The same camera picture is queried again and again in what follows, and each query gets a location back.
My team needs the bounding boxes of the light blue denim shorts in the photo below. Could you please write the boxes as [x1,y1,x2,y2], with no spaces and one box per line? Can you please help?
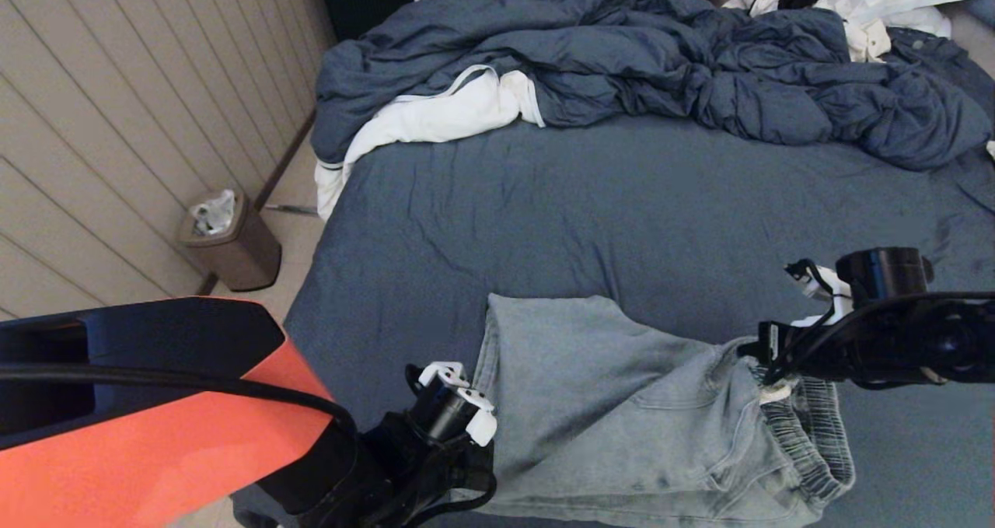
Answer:
[455,293,856,528]

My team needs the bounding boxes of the dark blue bed sheet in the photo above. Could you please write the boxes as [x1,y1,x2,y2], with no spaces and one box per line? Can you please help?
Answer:
[229,112,995,528]

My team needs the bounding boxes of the brown metal trash bin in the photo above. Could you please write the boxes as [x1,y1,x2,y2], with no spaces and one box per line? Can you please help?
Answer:
[177,190,282,292]

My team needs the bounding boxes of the cream button shirt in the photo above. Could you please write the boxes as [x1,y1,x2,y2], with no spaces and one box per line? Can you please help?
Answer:
[721,0,891,64]

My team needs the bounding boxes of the crumpled dark blue duvet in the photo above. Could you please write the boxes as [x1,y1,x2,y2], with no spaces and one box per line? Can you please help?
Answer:
[311,0,994,173]

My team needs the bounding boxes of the dark blue denim jacket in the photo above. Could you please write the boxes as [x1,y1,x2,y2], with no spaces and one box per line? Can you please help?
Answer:
[886,26,995,136]

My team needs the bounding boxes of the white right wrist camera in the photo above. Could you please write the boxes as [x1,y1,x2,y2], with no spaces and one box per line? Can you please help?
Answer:
[785,261,854,328]

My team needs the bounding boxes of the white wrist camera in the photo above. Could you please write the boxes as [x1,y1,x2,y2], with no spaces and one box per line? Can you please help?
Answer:
[785,261,854,328]
[417,362,498,448]

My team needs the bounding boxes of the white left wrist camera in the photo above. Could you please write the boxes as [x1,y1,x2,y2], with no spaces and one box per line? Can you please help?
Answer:
[417,362,498,448]

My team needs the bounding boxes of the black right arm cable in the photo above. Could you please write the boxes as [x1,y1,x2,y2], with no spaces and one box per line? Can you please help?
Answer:
[766,259,995,389]

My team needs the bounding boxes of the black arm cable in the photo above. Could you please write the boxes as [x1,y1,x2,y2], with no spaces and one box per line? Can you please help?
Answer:
[0,363,498,528]
[766,259,995,389]

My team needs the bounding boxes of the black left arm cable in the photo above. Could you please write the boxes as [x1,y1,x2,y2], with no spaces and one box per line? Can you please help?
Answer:
[0,363,498,528]

